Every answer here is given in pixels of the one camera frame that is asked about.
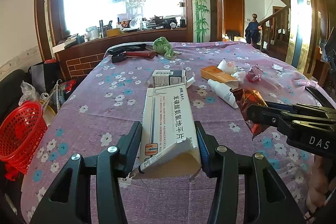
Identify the white long medicine box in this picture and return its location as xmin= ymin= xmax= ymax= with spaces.
xmin=130 ymin=84 xmax=201 ymax=179

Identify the pink crumpled plastic bag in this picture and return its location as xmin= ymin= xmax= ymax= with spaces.
xmin=246 ymin=64 xmax=264 ymax=83

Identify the green crumpled cloth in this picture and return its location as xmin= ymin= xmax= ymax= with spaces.
xmin=152 ymin=36 xmax=174 ymax=59

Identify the dark jacket on post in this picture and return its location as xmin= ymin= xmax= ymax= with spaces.
xmin=245 ymin=21 xmax=260 ymax=45

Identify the red plastic basket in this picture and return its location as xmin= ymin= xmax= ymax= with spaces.
xmin=1 ymin=101 xmax=47 ymax=174

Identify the wooden brick-pattern counter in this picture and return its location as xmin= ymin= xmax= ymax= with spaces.
xmin=56 ymin=28 xmax=193 ymax=80

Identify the brown wooden door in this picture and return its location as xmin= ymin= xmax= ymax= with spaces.
xmin=223 ymin=0 xmax=245 ymax=40

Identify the wooden stair railing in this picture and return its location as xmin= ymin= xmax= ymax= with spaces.
xmin=259 ymin=6 xmax=290 ymax=54

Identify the black case on table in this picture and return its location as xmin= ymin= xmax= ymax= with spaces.
xmin=107 ymin=43 xmax=146 ymax=55

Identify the black bag by wall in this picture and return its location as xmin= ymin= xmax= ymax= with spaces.
xmin=29 ymin=59 xmax=61 ymax=94

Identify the white plastic bottle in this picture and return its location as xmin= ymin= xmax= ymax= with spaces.
xmin=207 ymin=79 xmax=238 ymax=109

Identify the purple floral tablecloth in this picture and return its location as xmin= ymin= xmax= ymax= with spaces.
xmin=21 ymin=42 xmax=318 ymax=223

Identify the orange ointment box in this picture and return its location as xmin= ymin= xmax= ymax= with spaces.
xmin=201 ymin=65 xmax=239 ymax=89

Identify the white crumpled plastic bag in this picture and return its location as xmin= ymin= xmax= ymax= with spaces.
xmin=217 ymin=59 xmax=238 ymax=75

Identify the white dark-banded medicine box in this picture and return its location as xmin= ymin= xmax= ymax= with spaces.
xmin=146 ymin=69 xmax=195 ymax=88

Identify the red flat case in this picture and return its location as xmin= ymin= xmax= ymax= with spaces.
xmin=125 ymin=51 xmax=157 ymax=59

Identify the clear plastic bag on floor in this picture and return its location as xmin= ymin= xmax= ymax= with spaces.
xmin=18 ymin=81 xmax=40 ymax=106

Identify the red rose snack packet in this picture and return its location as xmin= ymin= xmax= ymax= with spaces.
xmin=231 ymin=88 xmax=269 ymax=140

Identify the small clear plastic bag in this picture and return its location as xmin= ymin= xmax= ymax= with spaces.
xmin=231 ymin=71 xmax=247 ymax=84

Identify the small black pouch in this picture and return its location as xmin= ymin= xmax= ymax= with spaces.
xmin=111 ymin=53 xmax=126 ymax=64

